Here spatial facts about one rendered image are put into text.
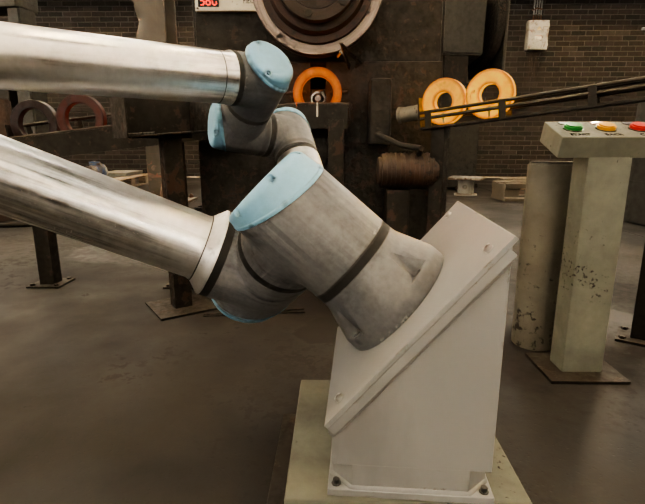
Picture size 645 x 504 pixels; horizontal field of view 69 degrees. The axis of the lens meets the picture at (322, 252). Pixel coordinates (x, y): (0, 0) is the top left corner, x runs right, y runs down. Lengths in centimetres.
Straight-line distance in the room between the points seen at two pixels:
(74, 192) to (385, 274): 46
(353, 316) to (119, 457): 56
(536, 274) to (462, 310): 84
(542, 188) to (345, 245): 83
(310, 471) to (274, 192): 39
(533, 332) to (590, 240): 33
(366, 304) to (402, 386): 12
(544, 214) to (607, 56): 782
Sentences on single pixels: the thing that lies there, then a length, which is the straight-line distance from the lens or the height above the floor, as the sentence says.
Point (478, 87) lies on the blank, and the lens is 169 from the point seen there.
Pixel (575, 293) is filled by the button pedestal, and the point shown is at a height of 22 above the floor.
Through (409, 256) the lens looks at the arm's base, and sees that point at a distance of 66.
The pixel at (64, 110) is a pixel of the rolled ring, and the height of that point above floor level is 69.
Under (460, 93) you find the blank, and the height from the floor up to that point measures 73.
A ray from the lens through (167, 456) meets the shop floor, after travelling 100.
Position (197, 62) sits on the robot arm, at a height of 69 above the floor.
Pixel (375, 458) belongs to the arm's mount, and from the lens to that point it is 66.
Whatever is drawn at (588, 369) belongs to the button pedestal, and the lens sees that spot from 139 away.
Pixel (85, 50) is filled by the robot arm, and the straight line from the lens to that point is 78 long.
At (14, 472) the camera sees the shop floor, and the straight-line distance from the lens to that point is 107.
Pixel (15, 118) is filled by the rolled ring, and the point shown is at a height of 66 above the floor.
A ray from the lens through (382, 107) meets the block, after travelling 184.
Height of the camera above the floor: 57
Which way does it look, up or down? 13 degrees down
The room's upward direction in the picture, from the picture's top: straight up
